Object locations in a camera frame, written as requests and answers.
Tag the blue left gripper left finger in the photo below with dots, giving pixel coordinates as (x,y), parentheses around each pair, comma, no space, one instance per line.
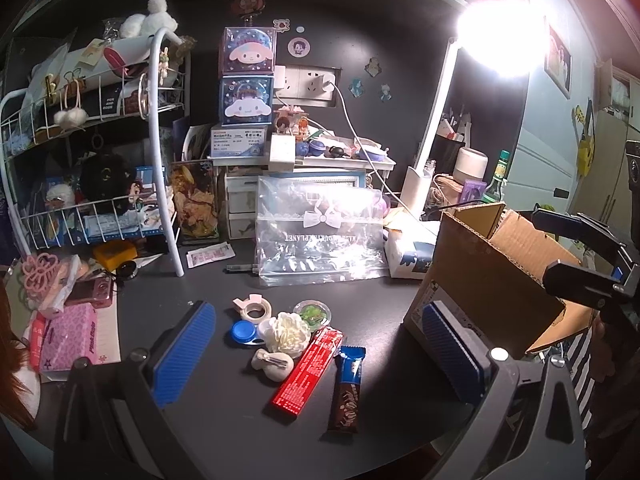
(176,354)

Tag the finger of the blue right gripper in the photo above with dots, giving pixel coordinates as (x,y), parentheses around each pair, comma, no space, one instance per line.
(592,233)
(587,287)

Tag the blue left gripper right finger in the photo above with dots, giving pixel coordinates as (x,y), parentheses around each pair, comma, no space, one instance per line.
(460,354)

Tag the blue contact lens case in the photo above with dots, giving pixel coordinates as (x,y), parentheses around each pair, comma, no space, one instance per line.
(245,333)

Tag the white plush hair clip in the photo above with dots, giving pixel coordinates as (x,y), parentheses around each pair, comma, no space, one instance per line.
(277,366)

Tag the white fabric flower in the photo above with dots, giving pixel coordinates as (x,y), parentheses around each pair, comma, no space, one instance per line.
(285,333)

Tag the red rectangular box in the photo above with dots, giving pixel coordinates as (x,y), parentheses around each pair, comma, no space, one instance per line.
(295,392)

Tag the brown chocolate bar wrapper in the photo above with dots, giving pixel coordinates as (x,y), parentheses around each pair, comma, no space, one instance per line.
(346,396)

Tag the round clear lidded cup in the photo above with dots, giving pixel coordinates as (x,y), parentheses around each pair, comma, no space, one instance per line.
(314,313)

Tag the beige wardrobe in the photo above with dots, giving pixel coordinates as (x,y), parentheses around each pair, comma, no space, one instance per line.
(603,194)

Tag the yellow tote bag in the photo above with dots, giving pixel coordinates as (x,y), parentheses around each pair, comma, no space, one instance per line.
(583,121)

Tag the white tape dispenser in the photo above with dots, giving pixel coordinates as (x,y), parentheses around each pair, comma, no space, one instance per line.
(255,308)

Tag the green glass bottle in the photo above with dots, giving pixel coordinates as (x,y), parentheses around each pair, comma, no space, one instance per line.
(494,192)

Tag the brown cardboard box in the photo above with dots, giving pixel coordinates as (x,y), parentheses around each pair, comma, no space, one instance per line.
(487,266)

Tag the small pink sachet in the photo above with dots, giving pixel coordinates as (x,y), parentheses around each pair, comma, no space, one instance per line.
(210,254)

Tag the purple small box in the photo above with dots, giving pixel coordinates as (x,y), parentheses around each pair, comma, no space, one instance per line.
(472,191)

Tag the pink tissue packet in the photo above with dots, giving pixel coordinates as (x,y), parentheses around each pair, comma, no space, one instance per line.
(56,343)

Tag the white round humidifier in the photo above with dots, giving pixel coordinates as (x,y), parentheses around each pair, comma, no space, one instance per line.
(470,165)

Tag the white tissue pack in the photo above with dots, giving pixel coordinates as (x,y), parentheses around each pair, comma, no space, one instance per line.
(409,251)

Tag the anime picture card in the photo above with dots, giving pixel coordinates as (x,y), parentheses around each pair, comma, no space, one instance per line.
(194,187)

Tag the clear plastic gift bag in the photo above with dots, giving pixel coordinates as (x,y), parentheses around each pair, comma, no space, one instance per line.
(309,232)

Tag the black plush toy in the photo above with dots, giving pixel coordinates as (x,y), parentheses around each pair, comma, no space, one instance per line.
(105,180)

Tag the white drawer organizer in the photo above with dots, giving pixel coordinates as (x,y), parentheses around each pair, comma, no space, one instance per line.
(238,183)

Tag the white labelled box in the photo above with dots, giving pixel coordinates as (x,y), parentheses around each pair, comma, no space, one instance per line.
(237,142)

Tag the blue Cinnamoroll box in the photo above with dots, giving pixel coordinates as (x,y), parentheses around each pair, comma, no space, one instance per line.
(245,100)

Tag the purple My Melody box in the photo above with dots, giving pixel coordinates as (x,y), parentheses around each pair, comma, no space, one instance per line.
(247,50)

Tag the white plush toy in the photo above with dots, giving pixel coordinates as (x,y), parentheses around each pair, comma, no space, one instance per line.
(146,25)

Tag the pink digital camera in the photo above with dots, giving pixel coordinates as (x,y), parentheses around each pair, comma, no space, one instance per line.
(98,292)

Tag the framed wall picture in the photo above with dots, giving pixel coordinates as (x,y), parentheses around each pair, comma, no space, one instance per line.
(558,63)

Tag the white wire shelf rack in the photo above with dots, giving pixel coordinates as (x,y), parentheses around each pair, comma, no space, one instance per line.
(117,110)

